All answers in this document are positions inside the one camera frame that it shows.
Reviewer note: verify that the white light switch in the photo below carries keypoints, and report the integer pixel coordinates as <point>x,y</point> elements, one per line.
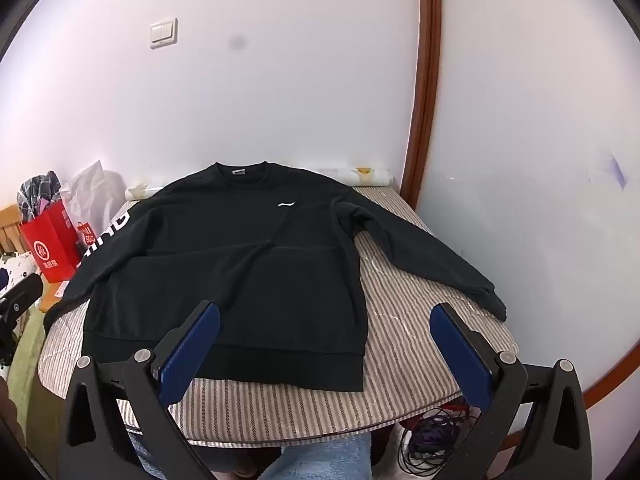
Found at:
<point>163,33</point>

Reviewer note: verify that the plaid cloth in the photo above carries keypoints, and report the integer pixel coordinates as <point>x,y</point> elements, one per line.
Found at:
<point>37,187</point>

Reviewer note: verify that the black sweatshirt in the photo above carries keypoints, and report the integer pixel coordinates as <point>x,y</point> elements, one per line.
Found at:
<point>250,270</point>

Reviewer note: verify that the red paper bag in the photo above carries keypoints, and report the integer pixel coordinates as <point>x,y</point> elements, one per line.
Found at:
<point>50,245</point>

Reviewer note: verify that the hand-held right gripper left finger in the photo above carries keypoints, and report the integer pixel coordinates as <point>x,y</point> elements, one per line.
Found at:
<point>190,352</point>

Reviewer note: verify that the green blanket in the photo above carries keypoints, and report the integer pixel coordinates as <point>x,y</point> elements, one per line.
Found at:
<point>30,370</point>

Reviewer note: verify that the wooden nightstand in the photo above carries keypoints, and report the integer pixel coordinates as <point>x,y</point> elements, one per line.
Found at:
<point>50,305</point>

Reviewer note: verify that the wooden headboard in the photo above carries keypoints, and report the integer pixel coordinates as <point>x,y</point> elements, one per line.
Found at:
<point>10,230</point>

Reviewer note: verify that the white floral pillow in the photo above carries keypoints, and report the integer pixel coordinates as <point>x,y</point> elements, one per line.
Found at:
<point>20,265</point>

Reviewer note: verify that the brown wooden door frame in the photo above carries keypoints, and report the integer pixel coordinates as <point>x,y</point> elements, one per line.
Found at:
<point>425,85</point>

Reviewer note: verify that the person's blue jeans leg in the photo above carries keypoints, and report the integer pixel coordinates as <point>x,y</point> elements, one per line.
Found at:
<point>320,460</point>

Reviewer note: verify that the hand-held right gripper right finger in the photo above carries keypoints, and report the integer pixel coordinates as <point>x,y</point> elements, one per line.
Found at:
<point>460,355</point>

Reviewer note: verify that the striped quilt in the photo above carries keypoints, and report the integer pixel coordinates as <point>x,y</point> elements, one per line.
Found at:
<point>400,340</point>

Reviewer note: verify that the white plastic shopping bag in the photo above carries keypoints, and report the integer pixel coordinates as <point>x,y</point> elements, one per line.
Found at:
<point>92,185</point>

